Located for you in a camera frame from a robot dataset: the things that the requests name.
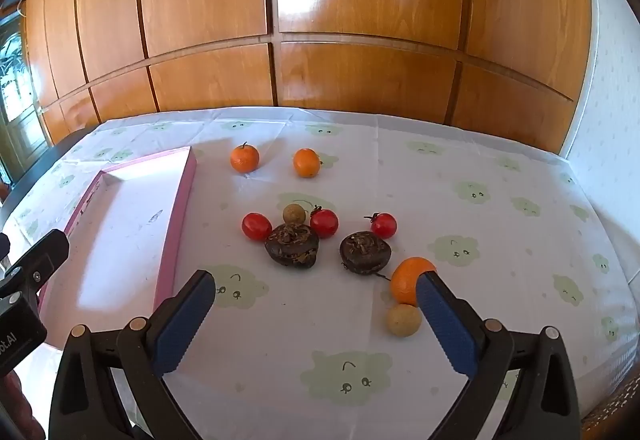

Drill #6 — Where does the round dark water chestnut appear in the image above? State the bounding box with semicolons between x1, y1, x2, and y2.
339;231;393;281

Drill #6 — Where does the dark glass door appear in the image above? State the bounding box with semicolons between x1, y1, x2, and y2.
0;0;51;181

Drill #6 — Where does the red cherry tomato with stem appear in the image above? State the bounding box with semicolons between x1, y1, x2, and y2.
364;212;398;239
309;206;340;239

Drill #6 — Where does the white cloud-print tablecloth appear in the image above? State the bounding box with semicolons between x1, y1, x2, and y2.
0;106;633;440

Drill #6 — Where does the stemless red cherry tomato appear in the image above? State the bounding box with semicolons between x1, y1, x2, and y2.
242;213;273;241

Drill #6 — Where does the tangerine with stem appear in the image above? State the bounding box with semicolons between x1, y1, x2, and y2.
230;142;261;174

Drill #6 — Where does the smooth orange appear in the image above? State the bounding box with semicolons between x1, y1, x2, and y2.
292;148;322;179
390;257;438;307

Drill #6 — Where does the lumpy dark water chestnut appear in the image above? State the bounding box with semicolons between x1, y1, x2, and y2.
264;224;321;269

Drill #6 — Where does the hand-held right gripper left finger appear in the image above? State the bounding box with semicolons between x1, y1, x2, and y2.
48;270;217;440

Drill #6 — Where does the pink shallow tray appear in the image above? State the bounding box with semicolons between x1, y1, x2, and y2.
35;146;198;336

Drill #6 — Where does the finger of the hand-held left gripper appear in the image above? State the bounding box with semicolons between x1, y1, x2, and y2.
0;229;70;298

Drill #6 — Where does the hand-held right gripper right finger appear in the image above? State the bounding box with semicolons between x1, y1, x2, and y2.
415;271;583;440

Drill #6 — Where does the person's left hand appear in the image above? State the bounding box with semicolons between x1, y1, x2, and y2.
0;367;46;440

